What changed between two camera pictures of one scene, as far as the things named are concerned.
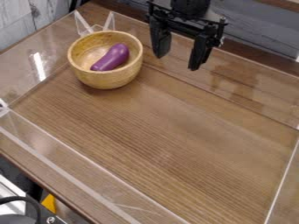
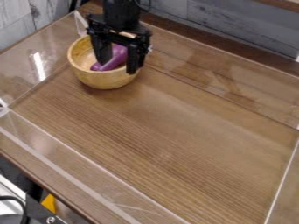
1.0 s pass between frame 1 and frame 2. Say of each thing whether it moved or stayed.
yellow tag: stayed
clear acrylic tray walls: stayed
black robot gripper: moved
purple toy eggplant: stayed
